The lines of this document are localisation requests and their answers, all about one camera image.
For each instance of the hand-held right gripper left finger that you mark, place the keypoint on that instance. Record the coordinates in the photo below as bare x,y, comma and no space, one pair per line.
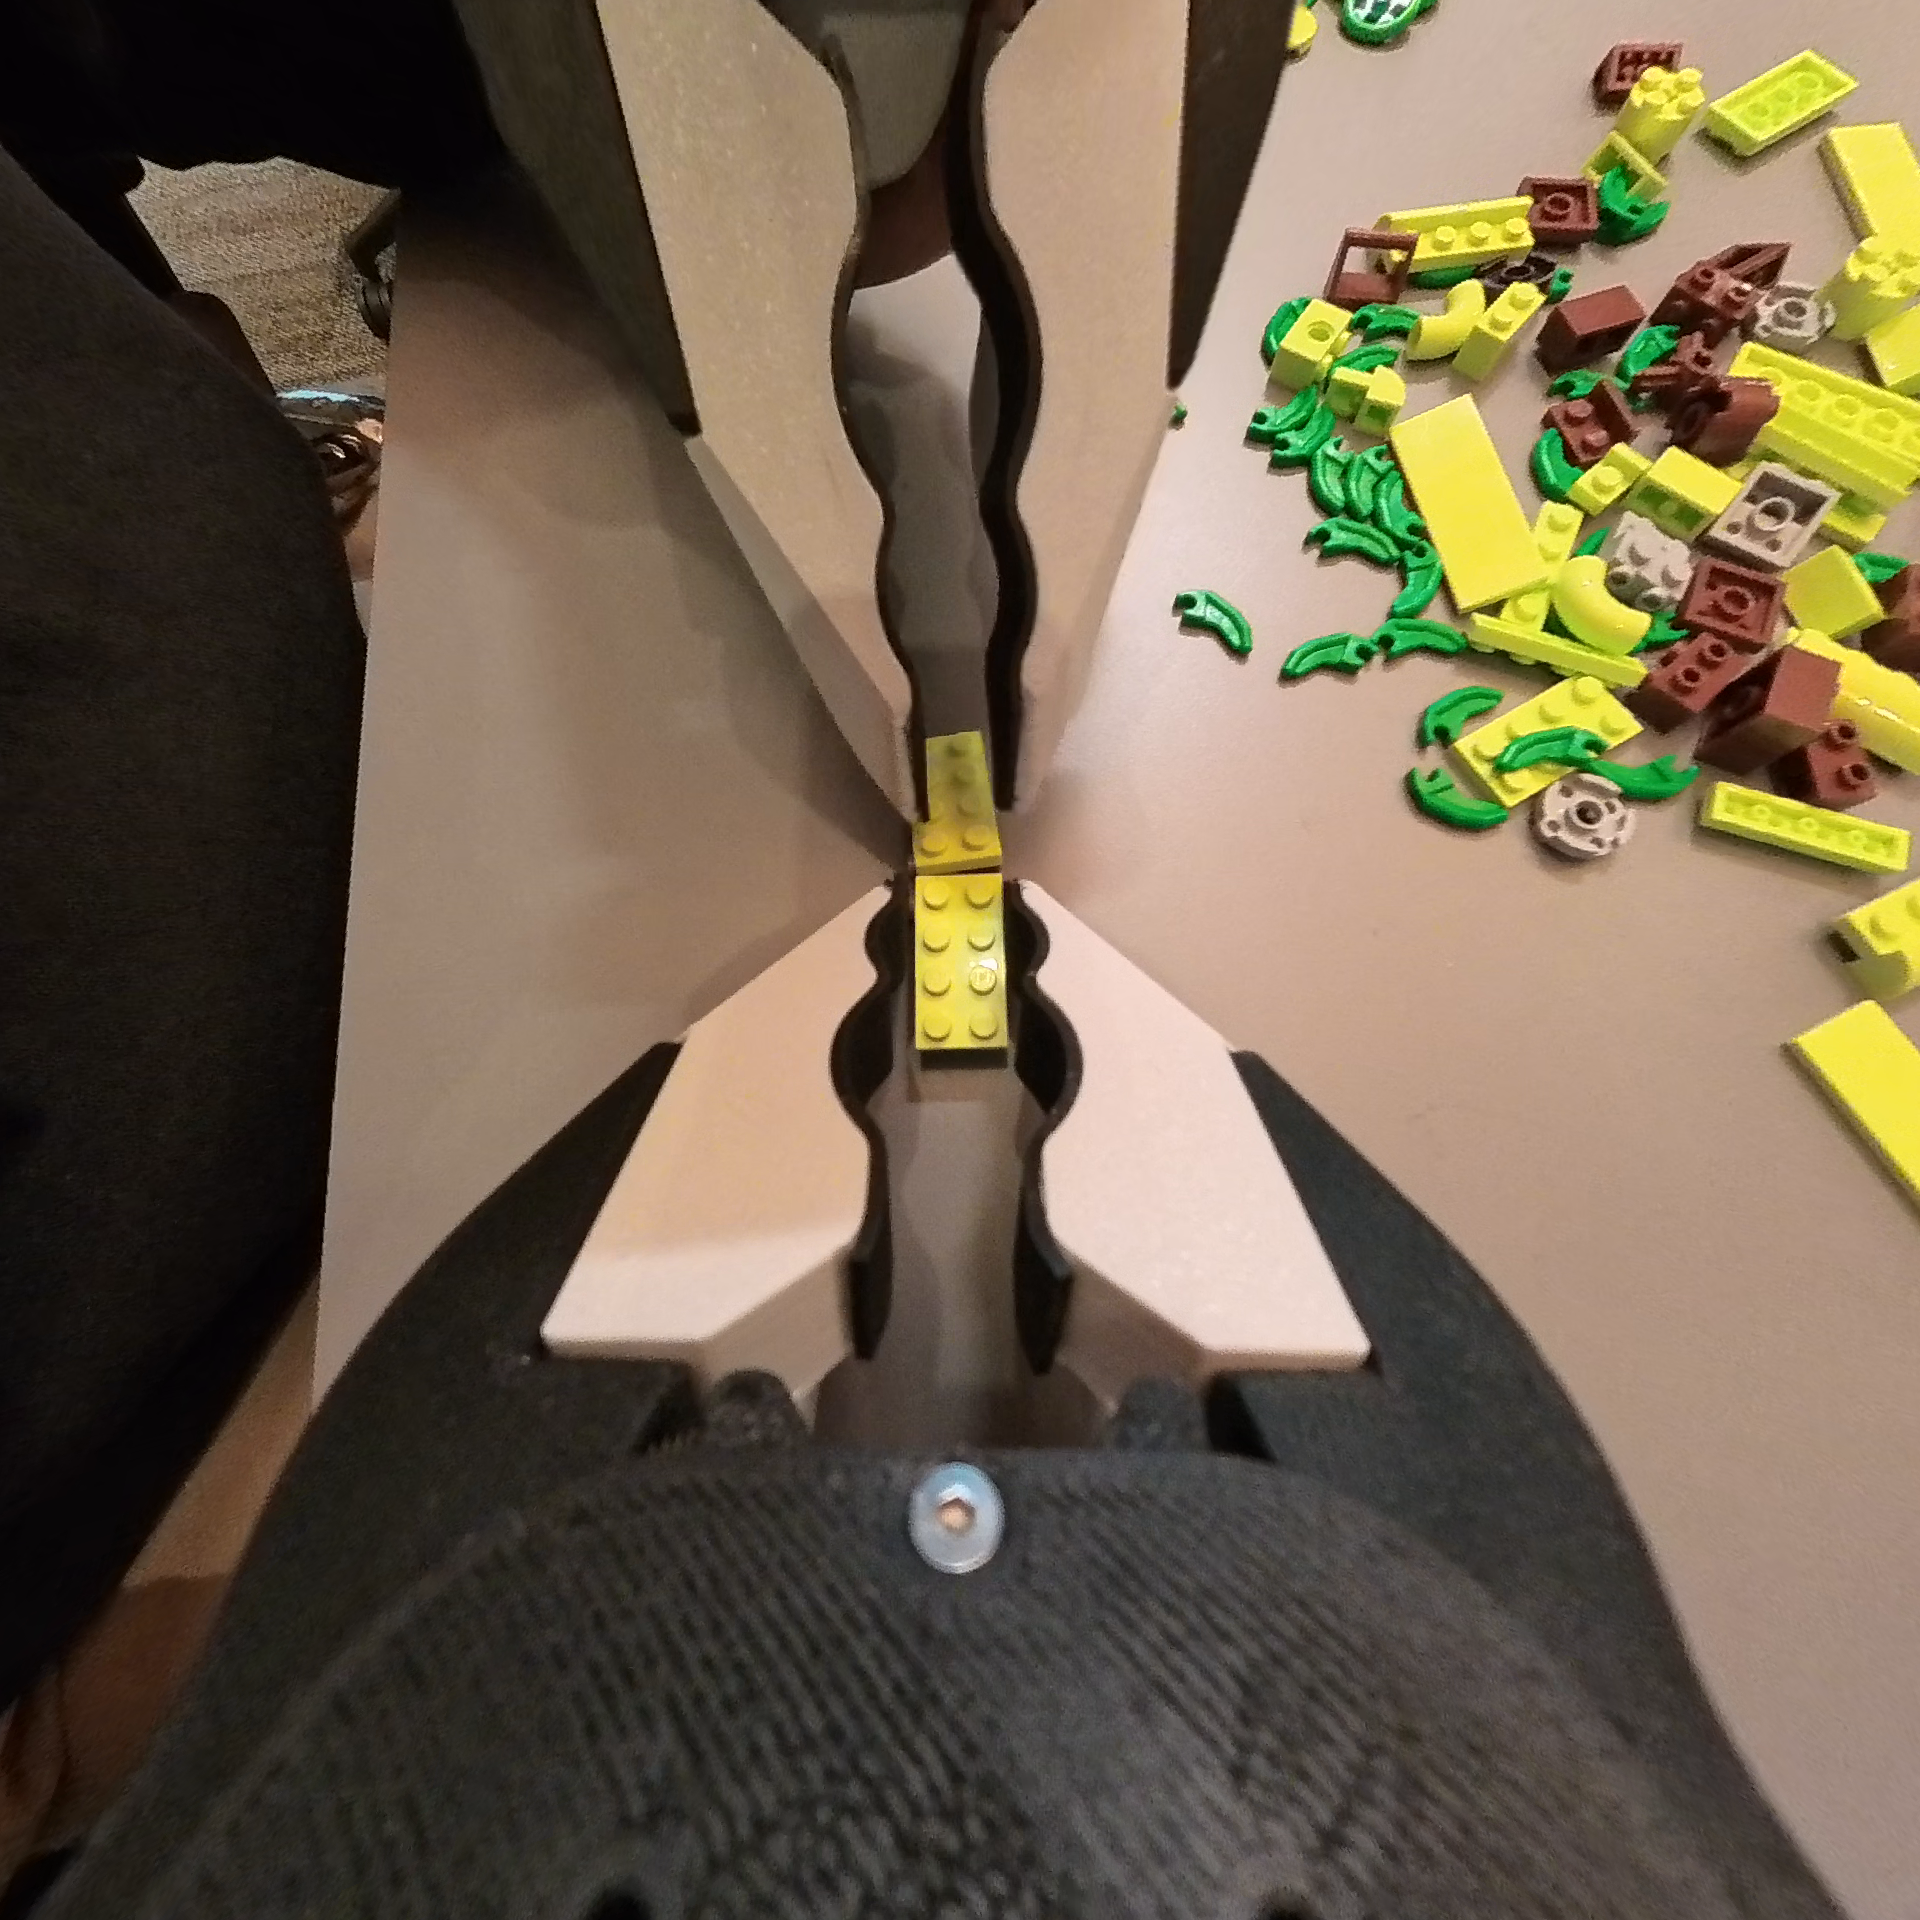
722,1184

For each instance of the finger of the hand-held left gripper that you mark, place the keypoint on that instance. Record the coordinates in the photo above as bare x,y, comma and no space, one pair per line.
1097,224
735,224

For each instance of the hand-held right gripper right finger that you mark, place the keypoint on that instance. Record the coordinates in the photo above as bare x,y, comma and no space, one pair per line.
1185,1184

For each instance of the lime studded toy plate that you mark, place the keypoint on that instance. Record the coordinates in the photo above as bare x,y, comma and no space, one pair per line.
956,795
961,973

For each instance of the lime smooth toy tile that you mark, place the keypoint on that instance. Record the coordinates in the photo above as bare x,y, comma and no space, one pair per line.
1868,1078

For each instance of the pile of toy bricks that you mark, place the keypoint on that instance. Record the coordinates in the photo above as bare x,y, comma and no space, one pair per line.
1725,593

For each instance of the person's left forearm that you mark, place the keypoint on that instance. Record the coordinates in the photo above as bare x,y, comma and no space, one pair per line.
226,67

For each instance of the office chair base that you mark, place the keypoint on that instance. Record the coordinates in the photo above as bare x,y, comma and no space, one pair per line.
377,292

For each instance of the heap of tiny mixed toy pieces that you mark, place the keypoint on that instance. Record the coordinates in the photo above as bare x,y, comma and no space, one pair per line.
1358,13

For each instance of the person's black clothing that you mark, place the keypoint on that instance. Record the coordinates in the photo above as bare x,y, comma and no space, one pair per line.
150,749

